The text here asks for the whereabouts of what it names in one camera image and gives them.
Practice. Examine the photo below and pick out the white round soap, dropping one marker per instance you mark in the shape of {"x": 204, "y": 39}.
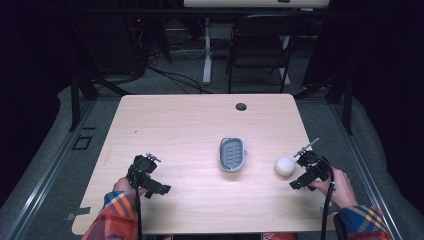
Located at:
{"x": 284, "y": 166}

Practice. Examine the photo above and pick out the black metal stand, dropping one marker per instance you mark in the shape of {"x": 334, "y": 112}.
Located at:
{"x": 83, "y": 100}
{"x": 336, "y": 100}

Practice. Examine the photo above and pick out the person's right hand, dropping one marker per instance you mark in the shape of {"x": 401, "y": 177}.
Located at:
{"x": 340, "y": 190}

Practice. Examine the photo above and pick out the dark computer tower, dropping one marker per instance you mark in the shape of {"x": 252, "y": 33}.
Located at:
{"x": 110, "y": 43}

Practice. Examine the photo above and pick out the white desk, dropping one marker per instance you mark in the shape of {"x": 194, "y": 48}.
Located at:
{"x": 230, "y": 20}

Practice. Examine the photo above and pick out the black tape square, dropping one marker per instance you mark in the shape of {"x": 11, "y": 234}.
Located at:
{"x": 81, "y": 142}

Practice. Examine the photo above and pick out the gray tape strip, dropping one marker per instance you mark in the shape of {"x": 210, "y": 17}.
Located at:
{"x": 77, "y": 213}

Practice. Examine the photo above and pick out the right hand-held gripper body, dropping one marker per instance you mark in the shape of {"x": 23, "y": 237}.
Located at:
{"x": 311, "y": 170}

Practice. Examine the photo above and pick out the gray soap dish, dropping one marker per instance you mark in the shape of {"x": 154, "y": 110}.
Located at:
{"x": 232, "y": 154}

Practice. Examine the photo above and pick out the black folding chair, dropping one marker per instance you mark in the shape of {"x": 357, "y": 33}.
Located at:
{"x": 258, "y": 50}

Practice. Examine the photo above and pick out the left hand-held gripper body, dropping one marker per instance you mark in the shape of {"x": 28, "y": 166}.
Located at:
{"x": 143, "y": 176}

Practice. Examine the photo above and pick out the person's left hand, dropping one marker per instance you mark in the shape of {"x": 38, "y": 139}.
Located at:
{"x": 124, "y": 185}

